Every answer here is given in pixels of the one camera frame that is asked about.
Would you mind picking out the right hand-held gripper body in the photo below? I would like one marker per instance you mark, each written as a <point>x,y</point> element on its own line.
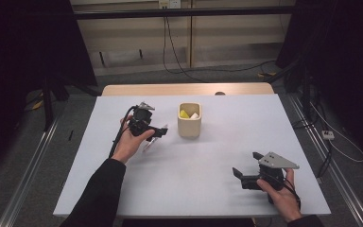
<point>275,161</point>

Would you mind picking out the black horizontal bar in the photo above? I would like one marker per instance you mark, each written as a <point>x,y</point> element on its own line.
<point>182,13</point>

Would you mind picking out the yellow highlighter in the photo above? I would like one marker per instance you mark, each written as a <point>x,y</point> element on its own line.
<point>184,114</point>

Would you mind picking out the black metal stand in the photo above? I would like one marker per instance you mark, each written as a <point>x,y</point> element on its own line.
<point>305,94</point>
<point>48,107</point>

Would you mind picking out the yellow floor tape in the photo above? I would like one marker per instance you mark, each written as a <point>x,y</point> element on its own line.
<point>38,105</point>
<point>266,75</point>

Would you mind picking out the person's right hand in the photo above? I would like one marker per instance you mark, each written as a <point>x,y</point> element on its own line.
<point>283,200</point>

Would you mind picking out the metal floor rail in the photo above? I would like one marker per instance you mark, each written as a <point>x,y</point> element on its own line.
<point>28,178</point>
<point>335,173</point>

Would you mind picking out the small black floor item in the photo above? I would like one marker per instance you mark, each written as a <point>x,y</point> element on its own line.
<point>71,135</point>

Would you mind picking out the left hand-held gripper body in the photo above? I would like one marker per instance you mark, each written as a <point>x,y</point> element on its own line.
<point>140,119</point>

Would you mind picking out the person's left hand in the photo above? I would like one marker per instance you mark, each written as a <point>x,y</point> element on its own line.
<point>130,143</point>

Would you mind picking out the clear ballpoint pen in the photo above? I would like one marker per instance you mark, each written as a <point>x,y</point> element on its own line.
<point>149,145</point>

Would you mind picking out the small white stick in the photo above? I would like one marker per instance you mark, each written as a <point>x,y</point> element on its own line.
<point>194,116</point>

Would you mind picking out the dark table grommet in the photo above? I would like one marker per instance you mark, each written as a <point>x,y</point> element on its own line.
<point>219,93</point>

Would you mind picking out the beige square cup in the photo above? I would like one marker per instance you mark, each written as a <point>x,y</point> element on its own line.
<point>189,127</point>

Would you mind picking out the white power strip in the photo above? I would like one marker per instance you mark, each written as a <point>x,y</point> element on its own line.
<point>328,135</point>

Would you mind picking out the black curtain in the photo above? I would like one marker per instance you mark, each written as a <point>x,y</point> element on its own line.
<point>12,63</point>
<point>353,63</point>

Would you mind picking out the white wall socket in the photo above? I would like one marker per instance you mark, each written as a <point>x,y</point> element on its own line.
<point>170,3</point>

